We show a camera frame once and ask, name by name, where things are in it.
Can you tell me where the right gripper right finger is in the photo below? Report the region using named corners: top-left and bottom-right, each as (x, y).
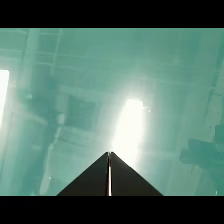
top-left (109, 151), bottom-right (164, 197)

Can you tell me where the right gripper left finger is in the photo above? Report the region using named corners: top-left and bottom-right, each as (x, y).
top-left (57, 151), bottom-right (110, 197)

